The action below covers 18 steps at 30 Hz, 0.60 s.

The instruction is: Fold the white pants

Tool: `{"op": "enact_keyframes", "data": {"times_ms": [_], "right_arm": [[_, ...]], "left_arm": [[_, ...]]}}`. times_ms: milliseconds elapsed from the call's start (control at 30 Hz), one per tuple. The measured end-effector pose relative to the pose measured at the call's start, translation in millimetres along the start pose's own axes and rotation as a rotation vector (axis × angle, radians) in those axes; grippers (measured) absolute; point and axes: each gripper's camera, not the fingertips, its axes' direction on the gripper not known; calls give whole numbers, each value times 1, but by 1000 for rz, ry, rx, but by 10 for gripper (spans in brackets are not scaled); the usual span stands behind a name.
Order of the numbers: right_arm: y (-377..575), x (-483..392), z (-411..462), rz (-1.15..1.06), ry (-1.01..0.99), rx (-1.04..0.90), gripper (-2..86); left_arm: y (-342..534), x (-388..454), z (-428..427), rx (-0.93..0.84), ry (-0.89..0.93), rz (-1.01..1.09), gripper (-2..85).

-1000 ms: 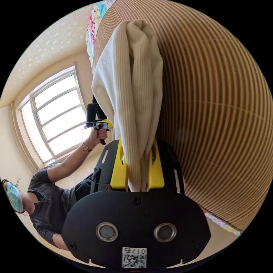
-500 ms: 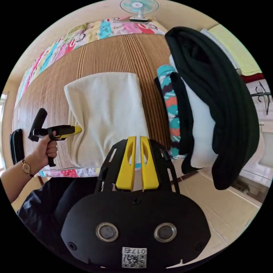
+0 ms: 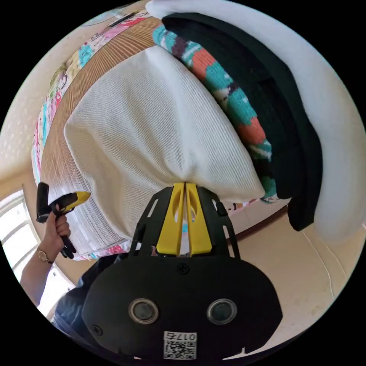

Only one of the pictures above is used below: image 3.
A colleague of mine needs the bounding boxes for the person's body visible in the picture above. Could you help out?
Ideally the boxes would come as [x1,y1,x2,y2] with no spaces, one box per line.
[52,252,130,345]

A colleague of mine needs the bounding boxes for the window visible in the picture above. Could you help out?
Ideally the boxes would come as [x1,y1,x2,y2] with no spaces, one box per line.
[0,188,71,295]

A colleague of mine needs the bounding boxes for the white pants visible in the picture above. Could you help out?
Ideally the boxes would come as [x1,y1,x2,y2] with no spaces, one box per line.
[63,45,265,241]

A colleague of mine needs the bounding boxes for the pile of clothes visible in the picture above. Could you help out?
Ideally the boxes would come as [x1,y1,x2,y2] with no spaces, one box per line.
[145,0,364,244]

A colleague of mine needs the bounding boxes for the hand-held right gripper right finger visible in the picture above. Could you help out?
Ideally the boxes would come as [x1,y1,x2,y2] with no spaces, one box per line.
[186,183,213,256]

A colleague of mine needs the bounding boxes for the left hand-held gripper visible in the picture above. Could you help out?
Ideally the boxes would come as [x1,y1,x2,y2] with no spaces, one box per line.
[36,191,92,260]

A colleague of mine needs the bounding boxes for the person's left forearm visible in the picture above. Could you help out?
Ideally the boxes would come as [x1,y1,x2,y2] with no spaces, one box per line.
[20,246,55,307]

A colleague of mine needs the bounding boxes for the person's left hand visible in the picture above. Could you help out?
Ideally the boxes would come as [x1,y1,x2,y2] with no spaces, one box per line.
[42,213,71,253]

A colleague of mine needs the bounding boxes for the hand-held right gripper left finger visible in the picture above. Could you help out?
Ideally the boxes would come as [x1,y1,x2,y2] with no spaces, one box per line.
[156,183,186,255]

